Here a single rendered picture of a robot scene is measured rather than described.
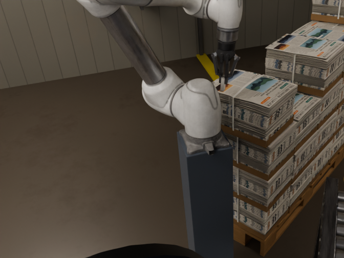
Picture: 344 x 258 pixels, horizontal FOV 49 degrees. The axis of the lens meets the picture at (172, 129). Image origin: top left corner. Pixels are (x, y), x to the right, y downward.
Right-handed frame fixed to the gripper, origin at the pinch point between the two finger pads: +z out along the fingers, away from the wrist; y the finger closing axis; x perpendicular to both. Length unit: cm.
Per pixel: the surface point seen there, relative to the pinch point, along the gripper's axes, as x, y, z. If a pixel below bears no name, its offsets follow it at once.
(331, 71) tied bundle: -70, -46, 14
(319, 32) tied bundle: -104, -34, 2
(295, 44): -79, -22, 4
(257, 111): -4.5, -16.2, 13.4
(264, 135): -2.9, -21.3, 24.3
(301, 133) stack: -40, -37, 41
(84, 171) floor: -50, 124, 125
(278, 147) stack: -14.1, -27.7, 36.4
